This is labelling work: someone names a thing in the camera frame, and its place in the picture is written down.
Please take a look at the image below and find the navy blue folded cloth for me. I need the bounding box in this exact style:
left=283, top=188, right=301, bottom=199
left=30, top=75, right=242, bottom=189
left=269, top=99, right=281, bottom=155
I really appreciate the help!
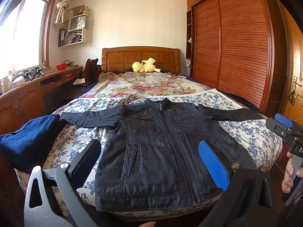
left=0, top=114, right=61, bottom=174

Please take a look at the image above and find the wooden bed headboard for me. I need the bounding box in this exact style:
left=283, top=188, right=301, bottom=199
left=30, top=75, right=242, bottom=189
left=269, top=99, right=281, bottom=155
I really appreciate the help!
left=102, top=47, right=181, bottom=74

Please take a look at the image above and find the yellow plush toy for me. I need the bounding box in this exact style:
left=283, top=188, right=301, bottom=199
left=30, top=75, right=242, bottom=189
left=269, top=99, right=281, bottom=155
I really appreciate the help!
left=132, top=57, right=162, bottom=74

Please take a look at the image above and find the wooden desk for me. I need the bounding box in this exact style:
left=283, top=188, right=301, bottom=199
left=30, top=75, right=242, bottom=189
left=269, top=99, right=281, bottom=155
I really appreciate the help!
left=0, top=66, right=84, bottom=133

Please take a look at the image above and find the white wall shelf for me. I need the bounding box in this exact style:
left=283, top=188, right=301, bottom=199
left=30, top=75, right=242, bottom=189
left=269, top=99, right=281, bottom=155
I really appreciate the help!
left=58, top=5, right=90, bottom=47

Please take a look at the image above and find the wooden bed with floral bedding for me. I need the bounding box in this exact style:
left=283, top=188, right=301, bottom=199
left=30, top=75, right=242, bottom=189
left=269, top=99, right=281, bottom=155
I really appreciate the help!
left=14, top=91, right=283, bottom=219

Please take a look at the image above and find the window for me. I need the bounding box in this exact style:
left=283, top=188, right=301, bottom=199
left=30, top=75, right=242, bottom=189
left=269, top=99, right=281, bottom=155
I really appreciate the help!
left=0, top=0, right=58, bottom=76

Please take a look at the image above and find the white paper bag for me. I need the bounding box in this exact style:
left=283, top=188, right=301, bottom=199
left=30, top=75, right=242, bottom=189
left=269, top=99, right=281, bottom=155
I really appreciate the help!
left=69, top=15, right=86, bottom=30

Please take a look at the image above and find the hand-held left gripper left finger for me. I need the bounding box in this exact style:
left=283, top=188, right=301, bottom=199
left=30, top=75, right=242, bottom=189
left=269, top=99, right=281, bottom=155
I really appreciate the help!
left=24, top=139, right=102, bottom=227

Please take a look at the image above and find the white container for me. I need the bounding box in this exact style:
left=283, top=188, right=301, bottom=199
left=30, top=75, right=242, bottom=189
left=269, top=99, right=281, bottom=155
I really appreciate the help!
left=0, top=77, right=13, bottom=94

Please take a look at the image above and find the pink floral quilt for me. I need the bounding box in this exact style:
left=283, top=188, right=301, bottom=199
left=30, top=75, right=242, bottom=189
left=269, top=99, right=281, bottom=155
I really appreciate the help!
left=76, top=71, right=213, bottom=100

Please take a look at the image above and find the tied beige curtain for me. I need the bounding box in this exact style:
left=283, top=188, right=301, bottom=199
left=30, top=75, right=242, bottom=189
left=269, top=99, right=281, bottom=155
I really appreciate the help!
left=55, top=0, right=76, bottom=24

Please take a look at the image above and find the person's right hand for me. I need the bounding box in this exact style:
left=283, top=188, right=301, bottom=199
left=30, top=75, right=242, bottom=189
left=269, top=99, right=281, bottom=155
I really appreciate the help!
left=282, top=152, right=303, bottom=194

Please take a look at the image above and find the wooden door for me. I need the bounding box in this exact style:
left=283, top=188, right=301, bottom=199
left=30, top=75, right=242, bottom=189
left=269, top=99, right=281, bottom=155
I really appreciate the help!
left=279, top=0, right=303, bottom=126

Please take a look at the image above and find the wooden louvred wardrobe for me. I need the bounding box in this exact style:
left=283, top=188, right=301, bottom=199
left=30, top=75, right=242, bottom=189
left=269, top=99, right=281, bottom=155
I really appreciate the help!
left=186, top=0, right=288, bottom=119

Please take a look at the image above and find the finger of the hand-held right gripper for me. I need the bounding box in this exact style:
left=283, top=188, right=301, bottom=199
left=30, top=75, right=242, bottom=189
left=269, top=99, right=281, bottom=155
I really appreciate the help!
left=274, top=113, right=303, bottom=133
left=265, top=117, right=290, bottom=139

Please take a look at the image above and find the black jacket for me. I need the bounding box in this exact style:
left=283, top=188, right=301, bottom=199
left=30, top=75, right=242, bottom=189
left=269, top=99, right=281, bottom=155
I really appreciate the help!
left=60, top=98, right=266, bottom=212

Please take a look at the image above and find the wooden chair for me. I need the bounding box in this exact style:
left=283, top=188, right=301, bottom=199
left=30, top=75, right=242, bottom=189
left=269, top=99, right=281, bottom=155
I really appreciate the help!
left=84, top=58, right=102, bottom=86

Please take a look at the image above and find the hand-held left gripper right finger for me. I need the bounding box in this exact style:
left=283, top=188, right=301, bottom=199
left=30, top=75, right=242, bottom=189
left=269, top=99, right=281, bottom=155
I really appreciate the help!
left=198, top=141, right=276, bottom=227

